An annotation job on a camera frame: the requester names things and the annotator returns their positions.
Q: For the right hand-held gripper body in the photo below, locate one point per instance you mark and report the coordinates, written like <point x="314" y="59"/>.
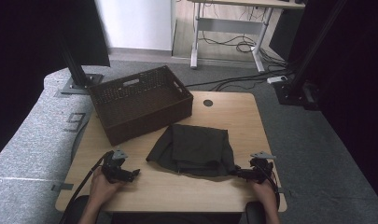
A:
<point x="260" y="169"/>

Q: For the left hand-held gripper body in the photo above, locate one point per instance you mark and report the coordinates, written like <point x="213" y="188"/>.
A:
<point x="112" y="169"/>

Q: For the dark cloth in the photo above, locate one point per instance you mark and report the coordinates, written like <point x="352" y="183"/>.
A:
<point x="196" y="149"/>

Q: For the brown wicker basket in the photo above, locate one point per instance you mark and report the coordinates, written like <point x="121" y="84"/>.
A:
<point x="140" y="105"/>

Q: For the person's left hand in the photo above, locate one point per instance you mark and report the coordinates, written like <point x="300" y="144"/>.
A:
<point x="101" y="186"/>

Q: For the person's right hand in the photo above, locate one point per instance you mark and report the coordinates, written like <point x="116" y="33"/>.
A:
<point x="264" y="193"/>

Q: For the grey tape strip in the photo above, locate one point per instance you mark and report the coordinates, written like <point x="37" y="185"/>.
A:
<point x="62" y="187"/>

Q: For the person's dark lap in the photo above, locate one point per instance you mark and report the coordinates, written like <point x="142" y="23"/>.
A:
<point x="177" y="218"/>

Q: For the black table grommet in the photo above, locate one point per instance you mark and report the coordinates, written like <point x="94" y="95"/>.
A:
<point x="208" y="103"/>

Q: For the white power strip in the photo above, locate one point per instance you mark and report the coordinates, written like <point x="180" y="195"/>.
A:
<point x="277" y="79"/>

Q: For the black metal stand with baseplate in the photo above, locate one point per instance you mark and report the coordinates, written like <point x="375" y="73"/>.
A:
<point x="79" y="77"/>

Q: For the black metal stand with block base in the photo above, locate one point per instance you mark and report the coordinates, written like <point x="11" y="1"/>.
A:
<point x="301" y="77"/>

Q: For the black curtain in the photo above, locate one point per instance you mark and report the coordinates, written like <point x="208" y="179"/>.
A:
<point x="28" y="46"/>
<point x="357" y="77"/>

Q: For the white cabinet panel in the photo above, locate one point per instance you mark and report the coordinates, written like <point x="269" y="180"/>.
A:
<point x="137" y="23"/>

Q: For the white desk frame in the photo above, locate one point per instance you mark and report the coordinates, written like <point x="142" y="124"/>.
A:
<point x="230" y="26"/>

